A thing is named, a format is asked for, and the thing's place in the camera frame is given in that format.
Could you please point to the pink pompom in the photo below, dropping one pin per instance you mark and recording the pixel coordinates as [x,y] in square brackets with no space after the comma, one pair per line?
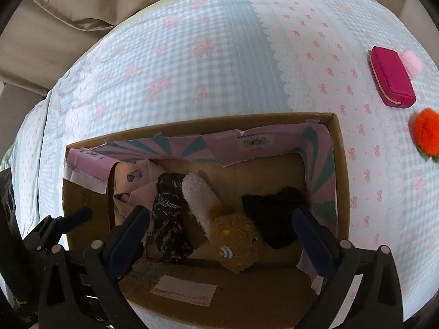
[412,62]

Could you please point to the white fuzzy soft toy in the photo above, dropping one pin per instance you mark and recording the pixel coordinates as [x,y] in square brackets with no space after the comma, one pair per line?
[200,198]

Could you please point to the black patterned pouch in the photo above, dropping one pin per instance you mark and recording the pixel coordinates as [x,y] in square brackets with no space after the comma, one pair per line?
[171,219]

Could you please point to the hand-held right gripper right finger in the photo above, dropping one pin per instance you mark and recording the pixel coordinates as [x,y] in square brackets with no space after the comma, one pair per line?
[315,243]

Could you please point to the pink printed fabric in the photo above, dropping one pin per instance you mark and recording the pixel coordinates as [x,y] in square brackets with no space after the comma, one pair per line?
[132,192]

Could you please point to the magenta zip pouch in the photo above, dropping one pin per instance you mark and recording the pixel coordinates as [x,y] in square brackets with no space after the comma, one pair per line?
[391,75]

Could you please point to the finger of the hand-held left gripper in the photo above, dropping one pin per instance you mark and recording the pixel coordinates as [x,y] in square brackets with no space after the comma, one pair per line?
[79,216]

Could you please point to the orange plush toy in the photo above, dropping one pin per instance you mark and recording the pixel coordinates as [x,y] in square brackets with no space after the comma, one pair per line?
[427,128]

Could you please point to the brown plush toy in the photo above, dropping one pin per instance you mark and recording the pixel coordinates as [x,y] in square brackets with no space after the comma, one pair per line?
[236,241]

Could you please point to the beige duvet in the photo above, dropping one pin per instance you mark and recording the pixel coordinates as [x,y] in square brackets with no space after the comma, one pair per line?
[55,17]

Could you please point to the cardboard box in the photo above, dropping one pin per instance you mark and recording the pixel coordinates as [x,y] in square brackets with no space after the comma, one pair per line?
[319,164]

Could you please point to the black cloth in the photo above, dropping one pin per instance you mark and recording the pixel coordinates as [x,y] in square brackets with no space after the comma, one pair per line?
[274,216]

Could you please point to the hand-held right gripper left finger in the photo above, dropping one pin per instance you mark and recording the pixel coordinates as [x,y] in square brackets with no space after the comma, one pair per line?
[127,238]

